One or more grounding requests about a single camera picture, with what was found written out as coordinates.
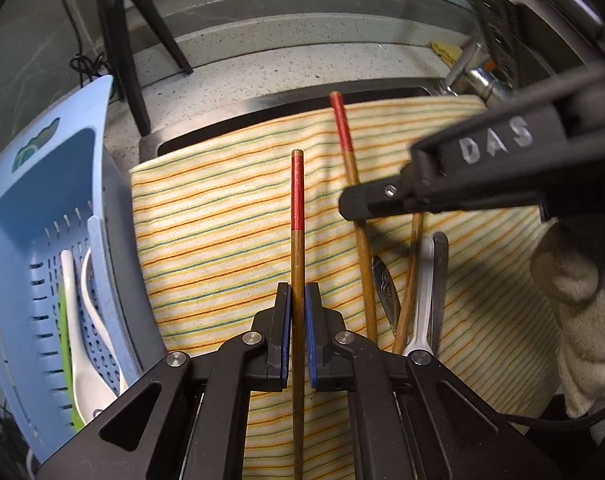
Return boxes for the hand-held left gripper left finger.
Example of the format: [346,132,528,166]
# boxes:
[35,282,293,480]

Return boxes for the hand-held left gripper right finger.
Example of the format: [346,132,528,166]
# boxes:
[305,282,563,480]

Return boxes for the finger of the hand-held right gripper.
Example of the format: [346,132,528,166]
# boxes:
[338,102,569,223]

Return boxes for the red wooden chopstick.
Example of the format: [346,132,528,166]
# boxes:
[392,212,425,356]
[291,149,307,480]
[329,91,378,351]

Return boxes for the white plastic spork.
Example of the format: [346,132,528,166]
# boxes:
[402,232,435,356]

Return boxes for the white ceramic spoon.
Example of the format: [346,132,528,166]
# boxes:
[81,216,130,393]
[60,250,117,426]

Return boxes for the green plastic utensil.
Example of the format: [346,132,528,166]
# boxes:
[57,280,86,433]

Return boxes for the light blue plastic basket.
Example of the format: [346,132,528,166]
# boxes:
[0,75,148,463]

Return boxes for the person's right hand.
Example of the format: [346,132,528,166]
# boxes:
[529,220,605,418]

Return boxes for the chrome faucet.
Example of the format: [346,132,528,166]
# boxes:
[439,40,513,103]

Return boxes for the yellow sponge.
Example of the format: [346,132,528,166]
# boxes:
[431,40,463,66]

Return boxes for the yellow striped cloth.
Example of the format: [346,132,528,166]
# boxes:
[130,92,563,480]

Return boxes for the black tripod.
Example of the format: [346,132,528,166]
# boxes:
[89,0,194,137]

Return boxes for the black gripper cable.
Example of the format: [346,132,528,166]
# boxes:
[502,400,605,431]

